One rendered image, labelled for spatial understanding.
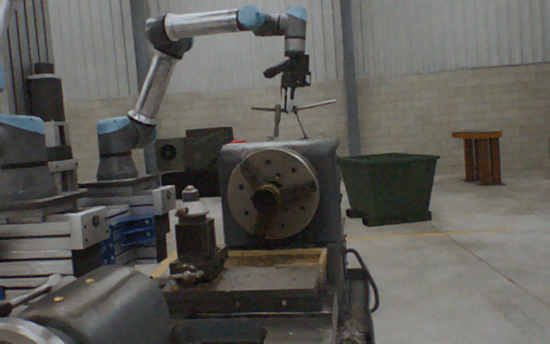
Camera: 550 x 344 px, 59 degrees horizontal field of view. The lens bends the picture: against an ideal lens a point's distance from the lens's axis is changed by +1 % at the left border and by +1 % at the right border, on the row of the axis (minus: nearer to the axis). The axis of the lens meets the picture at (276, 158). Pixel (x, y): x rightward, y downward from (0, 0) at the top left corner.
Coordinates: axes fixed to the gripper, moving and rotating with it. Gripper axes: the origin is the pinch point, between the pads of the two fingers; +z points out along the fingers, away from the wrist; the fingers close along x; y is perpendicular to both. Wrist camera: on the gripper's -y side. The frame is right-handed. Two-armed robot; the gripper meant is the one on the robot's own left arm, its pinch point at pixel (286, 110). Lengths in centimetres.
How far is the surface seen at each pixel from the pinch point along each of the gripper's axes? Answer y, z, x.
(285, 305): -32, 42, -67
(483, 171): 668, 80, 500
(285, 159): -2.5, 16.8, -6.2
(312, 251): 2.1, 45.6, -19.0
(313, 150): 13.0, 14.0, 2.4
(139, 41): 127, -169, 1031
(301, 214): 2.5, 35.3, -9.7
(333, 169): 19.4, 20.9, -1.6
